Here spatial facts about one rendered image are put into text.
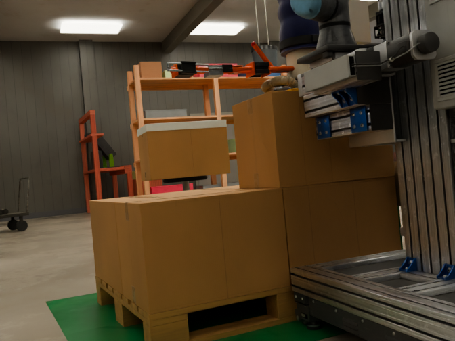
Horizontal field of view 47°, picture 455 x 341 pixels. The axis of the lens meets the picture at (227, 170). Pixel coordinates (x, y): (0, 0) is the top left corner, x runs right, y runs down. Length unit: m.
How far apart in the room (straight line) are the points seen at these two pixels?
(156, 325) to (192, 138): 2.07
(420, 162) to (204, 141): 2.22
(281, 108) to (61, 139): 10.52
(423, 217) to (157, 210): 0.93
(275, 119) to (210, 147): 1.73
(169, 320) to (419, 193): 0.99
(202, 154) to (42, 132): 8.90
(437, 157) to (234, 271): 0.85
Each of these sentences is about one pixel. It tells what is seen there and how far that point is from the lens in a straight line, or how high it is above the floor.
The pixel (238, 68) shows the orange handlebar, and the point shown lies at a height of 1.07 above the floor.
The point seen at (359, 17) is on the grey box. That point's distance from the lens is 3.97.
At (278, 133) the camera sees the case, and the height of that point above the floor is 0.77.
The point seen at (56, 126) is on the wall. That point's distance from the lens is 12.49.
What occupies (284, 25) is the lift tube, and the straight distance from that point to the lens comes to 2.48.
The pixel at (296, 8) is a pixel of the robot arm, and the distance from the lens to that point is 1.91.
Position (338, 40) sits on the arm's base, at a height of 1.06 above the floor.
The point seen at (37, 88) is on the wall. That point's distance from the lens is 12.61.
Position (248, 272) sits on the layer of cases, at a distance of 2.07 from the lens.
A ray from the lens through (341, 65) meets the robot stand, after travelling 1.66.
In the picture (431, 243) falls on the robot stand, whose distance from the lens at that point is 1.88.
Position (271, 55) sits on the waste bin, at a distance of 10.02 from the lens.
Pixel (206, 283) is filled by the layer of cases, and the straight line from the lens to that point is 2.01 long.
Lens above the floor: 0.63
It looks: level
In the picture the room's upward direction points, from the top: 5 degrees counter-clockwise
